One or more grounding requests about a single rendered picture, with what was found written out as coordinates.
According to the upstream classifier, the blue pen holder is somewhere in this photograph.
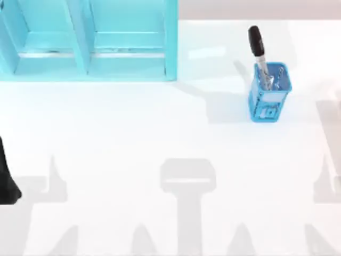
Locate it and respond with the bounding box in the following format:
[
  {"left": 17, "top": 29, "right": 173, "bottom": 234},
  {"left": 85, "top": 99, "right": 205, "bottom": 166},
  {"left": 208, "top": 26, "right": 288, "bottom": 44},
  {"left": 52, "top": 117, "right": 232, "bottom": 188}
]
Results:
[{"left": 248, "top": 62, "right": 293, "bottom": 123}]

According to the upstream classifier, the black marker pen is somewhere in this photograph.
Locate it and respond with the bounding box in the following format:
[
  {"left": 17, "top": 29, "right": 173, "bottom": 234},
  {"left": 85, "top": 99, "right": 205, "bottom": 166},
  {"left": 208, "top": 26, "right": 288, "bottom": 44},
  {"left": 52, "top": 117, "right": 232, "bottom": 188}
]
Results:
[{"left": 248, "top": 25, "right": 273, "bottom": 88}]

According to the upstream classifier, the light blue rack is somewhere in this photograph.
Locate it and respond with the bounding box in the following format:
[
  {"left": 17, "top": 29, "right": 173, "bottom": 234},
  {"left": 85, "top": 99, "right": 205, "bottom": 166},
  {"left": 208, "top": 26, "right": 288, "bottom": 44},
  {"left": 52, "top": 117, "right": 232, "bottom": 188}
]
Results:
[{"left": 0, "top": 0, "right": 178, "bottom": 83}]

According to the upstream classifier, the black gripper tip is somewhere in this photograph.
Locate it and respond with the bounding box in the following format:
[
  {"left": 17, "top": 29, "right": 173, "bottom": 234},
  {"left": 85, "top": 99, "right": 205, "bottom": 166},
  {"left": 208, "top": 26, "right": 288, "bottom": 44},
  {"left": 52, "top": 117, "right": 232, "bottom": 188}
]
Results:
[{"left": 0, "top": 136, "right": 23, "bottom": 206}]

